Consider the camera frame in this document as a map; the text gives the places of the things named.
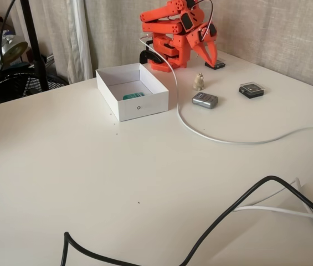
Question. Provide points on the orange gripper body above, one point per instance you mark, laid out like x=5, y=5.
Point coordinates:
x=199, y=38

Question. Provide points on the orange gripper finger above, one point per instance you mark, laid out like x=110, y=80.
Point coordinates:
x=202, y=52
x=212, y=51

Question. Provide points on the green cube box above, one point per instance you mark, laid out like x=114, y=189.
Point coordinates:
x=133, y=96

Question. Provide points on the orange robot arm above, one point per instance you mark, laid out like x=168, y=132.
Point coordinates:
x=161, y=27

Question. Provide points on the white cardboard box bin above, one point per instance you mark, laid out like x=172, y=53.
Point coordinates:
x=150, y=108

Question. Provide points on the black case clear lid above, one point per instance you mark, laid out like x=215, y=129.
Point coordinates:
x=251, y=90
x=219, y=66

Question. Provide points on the small beige bear figurine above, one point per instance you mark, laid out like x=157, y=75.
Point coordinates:
x=199, y=83

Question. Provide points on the beige fabric curtain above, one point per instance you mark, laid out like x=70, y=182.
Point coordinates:
x=256, y=33

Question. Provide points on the grey metal tin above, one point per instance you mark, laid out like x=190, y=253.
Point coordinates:
x=204, y=100

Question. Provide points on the black table clamp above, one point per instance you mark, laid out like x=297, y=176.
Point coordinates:
x=148, y=54

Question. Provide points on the white sheer curtain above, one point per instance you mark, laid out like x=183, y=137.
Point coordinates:
x=78, y=41

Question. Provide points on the black stand pole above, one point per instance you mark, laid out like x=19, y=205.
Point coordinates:
x=34, y=41

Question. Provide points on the black floor fan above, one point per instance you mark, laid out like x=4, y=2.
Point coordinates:
x=20, y=83

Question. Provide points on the silver desk lamp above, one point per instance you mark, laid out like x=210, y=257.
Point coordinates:
x=12, y=48

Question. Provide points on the white flat panel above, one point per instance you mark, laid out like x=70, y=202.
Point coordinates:
x=269, y=241

